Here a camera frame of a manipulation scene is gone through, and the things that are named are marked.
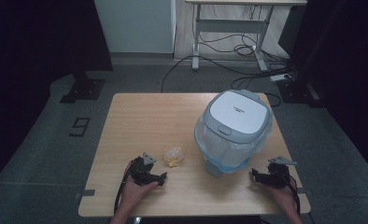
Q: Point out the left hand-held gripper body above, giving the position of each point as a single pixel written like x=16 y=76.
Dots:
x=140 y=169

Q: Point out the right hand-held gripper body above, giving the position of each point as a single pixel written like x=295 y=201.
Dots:
x=278 y=175

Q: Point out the yellow plastic wrapper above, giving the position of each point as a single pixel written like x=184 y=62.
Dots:
x=173 y=156

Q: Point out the grey white lidded trash can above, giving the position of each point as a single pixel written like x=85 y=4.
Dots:
x=241 y=112

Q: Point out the person's right hand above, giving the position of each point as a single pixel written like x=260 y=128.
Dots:
x=287 y=199

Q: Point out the person's left hand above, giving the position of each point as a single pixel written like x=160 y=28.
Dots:
x=135 y=194

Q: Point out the grey tape strip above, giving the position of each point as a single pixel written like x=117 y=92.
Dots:
x=305 y=192
x=85 y=193

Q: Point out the translucent plastic bin liner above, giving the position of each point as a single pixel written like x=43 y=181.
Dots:
x=222 y=149

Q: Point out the black stand base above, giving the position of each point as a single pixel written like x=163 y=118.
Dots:
x=299 y=93
x=84 y=88

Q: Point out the white power strip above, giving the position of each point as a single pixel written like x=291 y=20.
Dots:
x=280 y=77

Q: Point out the dark curtain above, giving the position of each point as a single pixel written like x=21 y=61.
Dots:
x=344 y=62
x=32 y=62

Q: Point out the white standing desk frame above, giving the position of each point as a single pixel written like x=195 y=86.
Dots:
x=232 y=26

